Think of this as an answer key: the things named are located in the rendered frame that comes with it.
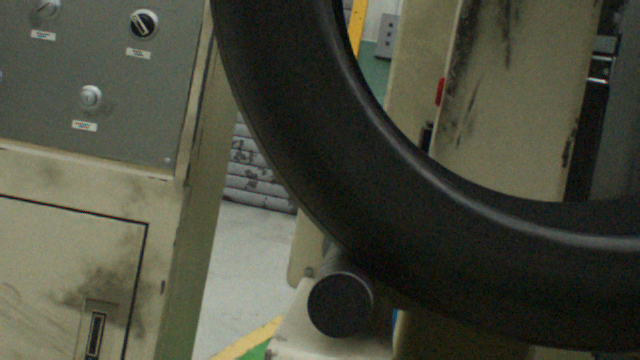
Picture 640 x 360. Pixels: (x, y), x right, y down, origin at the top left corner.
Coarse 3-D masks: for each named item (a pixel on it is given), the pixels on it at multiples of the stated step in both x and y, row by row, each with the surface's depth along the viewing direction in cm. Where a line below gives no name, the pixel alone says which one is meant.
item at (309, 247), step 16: (304, 224) 127; (304, 240) 127; (320, 240) 127; (304, 256) 127; (320, 256) 127; (288, 272) 127; (304, 272) 126; (384, 288) 126; (400, 304) 126; (416, 304) 126
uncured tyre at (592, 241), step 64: (256, 0) 92; (320, 0) 91; (256, 64) 94; (320, 64) 91; (256, 128) 96; (320, 128) 92; (384, 128) 91; (320, 192) 94; (384, 192) 92; (448, 192) 91; (384, 256) 94; (448, 256) 92; (512, 256) 91; (576, 256) 90; (512, 320) 94; (576, 320) 92
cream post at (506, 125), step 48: (480, 0) 127; (528, 0) 127; (576, 0) 126; (480, 48) 127; (528, 48) 127; (576, 48) 126; (480, 96) 127; (528, 96) 127; (576, 96) 127; (432, 144) 131; (480, 144) 127; (528, 144) 127; (528, 192) 127; (432, 336) 128; (480, 336) 128
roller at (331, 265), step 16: (336, 256) 103; (320, 272) 98; (336, 272) 93; (352, 272) 94; (368, 272) 100; (320, 288) 92; (336, 288) 92; (352, 288) 92; (368, 288) 93; (320, 304) 92; (336, 304) 92; (352, 304) 92; (368, 304) 92; (320, 320) 92; (336, 320) 92; (352, 320) 92; (368, 320) 92; (336, 336) 92
